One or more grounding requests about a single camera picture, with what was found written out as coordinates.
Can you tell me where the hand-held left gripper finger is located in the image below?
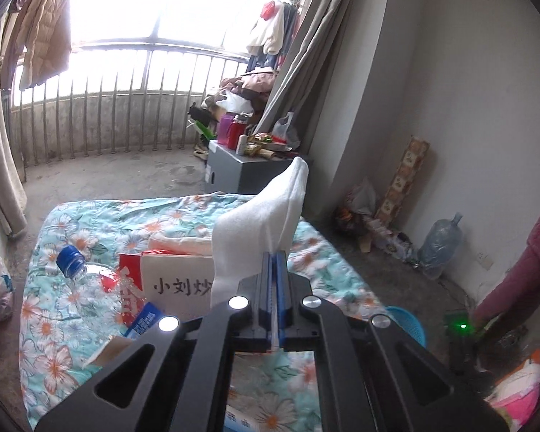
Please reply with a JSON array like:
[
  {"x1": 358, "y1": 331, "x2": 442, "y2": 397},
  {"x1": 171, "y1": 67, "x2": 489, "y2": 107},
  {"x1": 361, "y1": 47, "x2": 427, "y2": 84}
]
[
  {"x1": 274, "y1": 251, "x2": 510, "y2": 432},
  {"x1": 35, "y1": 251, "x2": 276, "y2": 432}
]

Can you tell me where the blue plastic basket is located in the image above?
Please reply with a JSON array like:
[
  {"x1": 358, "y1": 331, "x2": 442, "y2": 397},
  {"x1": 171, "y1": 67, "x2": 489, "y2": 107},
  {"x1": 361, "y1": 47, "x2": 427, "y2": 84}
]
[{"x1": 384, "y1": 306, "x2": 428, "y2": 349}]

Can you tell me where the white sock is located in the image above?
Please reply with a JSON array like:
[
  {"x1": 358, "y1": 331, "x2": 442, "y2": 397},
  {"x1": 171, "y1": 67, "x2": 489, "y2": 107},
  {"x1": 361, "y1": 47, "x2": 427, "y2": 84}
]
[{"x1": 211, "y1": 157, "x2": 310, "y2": 309}]

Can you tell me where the red and white paper bag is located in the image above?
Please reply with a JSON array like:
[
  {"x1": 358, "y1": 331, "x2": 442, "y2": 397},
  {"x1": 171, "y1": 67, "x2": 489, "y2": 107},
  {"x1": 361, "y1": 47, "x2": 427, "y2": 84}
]
[{"x1": 118, "y1": 249, "x2": 235, "y2": 325}]

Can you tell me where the beige cardboard piece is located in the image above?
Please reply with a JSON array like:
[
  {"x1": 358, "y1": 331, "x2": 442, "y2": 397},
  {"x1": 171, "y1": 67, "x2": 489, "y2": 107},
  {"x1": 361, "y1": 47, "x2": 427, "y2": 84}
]
[{"x1": 83, "y1": 334, "x2": 136, "y2": 370}]

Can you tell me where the clear plastic bottle blue cap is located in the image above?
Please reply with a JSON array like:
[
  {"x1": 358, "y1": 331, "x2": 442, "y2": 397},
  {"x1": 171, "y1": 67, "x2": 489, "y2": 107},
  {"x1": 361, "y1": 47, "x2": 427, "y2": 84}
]
[{"x1": 56, "y1": 247, "x2": 140, "y2": 338}]

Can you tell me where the person's right forearm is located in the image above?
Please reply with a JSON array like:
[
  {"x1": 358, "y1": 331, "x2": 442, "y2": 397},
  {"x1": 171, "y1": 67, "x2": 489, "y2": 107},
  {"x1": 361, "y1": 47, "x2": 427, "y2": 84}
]
[{"x1": 474, "y1": 195, "x2": 540, "y2": 338}]

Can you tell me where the pink and white bag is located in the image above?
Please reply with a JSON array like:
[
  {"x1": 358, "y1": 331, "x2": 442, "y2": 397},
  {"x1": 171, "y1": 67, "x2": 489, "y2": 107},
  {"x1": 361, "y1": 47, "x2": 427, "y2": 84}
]
[{"x1": 483, "y1": 348, "x2": 540, "y2": 424}]

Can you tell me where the pink and white folded cloth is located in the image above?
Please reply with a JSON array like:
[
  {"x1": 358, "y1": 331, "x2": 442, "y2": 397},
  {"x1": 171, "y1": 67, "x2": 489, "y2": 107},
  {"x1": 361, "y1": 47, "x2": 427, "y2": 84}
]
[{"x1": 146, "y1": 233, "x2": 214, "y2": 257}]

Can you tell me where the large clear water jug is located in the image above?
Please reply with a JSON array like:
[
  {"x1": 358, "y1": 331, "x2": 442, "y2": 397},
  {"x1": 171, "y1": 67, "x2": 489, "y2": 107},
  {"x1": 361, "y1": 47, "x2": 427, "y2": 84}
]
[{"x1": 418, "y1": 212, "x2": 464, "y2": 280}]

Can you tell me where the crumpled translucent plastic bag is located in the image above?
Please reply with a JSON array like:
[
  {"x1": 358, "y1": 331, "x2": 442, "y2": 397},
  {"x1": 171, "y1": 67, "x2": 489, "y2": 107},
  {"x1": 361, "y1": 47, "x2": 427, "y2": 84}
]
[{"x1": 335, "y1": 177, "x2": 379, "y2": 235}]

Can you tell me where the grey cabinet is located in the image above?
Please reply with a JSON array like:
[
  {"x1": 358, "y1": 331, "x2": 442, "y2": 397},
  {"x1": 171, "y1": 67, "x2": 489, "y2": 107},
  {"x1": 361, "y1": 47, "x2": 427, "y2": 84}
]
[{"x1": 204, "y1": 139, "x2": 313, "y2": 195}]

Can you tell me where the printed cardboard box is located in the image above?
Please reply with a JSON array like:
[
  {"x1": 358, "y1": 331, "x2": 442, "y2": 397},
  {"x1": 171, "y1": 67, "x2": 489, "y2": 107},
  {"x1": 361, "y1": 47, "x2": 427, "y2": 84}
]
[{"x1": 362, "y1": 216, "x2": 417, "y2": 262}]

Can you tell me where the blue and white carton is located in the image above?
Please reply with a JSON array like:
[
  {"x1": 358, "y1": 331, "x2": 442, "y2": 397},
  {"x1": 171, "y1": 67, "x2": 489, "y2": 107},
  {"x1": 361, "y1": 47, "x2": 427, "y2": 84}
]
[{"x1": 121, "y1": 301, "x2": 167, "y2": 338}]

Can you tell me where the pile of snack wrappers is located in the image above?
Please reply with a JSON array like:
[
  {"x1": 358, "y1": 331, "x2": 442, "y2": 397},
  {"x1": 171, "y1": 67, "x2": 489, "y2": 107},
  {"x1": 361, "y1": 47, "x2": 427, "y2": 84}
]
[{"x1": 245, "y1": 132, "x2": 293, "y2": 160}]

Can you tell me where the red bottle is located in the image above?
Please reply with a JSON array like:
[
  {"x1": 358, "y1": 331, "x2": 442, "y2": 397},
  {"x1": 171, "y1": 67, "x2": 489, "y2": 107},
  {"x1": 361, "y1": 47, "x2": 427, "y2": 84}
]
[{"x1": 227, "y1": 114, "x2": 249, "y2": 151}]

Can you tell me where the clear plastic bag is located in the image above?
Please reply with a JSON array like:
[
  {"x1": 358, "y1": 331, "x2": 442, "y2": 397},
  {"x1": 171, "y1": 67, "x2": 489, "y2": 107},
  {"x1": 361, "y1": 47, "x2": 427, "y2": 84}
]
[{"x1": 272, "y1": 112, "x2": 300, "y2": 149}]

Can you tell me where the patterned wrapped roll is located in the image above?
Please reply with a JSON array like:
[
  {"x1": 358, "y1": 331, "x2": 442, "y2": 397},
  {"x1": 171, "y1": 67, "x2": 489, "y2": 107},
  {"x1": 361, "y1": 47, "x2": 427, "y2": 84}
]
[{"x1": 374, "y1": 135, "x2": 431, "y2": 226}]

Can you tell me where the floral teal blanket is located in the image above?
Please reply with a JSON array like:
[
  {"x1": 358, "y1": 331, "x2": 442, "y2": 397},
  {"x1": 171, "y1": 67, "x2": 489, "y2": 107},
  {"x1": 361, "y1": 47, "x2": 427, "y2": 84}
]
[{"x1": 19, "y1": 193, "x2": 388, "y2": 432}]

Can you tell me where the pile of clothes and bags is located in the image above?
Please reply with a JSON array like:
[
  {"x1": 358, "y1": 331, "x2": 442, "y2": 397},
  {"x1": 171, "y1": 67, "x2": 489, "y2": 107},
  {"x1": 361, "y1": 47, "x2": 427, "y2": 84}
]
[{"x1": 189, "y1": 69, "x2": 275, "y2": 127}]

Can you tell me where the grey-beige curtain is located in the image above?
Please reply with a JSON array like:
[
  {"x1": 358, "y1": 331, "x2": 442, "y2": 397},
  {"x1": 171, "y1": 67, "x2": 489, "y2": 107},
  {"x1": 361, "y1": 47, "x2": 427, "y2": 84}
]
[{"x1": 252, "y1": 0, "x2": 394, "y2": 138}]

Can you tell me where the white hanging garment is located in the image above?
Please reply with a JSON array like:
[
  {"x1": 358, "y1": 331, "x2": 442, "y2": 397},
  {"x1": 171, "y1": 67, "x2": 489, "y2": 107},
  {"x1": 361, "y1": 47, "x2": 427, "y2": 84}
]
[{"x1": 245, "y1": 2, "x2": 286, "y2": 55}]

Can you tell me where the metal window railing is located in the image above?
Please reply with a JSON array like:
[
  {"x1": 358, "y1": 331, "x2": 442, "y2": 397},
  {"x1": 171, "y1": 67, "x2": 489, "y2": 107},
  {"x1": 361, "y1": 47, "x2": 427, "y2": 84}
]
[{"x1": 2, "y1": 40, "x2": 253, "y2": 181}]

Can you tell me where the beige curtain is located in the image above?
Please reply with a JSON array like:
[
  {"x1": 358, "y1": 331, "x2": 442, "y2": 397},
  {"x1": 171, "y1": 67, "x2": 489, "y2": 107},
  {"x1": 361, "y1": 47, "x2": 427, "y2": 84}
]
[{"x1": 0, "y1": 13, "x2": 28, "y2": 239}]

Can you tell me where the beige hanging jacket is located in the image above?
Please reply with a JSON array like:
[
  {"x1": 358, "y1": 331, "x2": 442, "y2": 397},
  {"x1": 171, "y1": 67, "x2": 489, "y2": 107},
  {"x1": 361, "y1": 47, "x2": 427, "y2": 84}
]
[{"x1": 15, "y1": 0, "x2": 75, "y2": 91}]

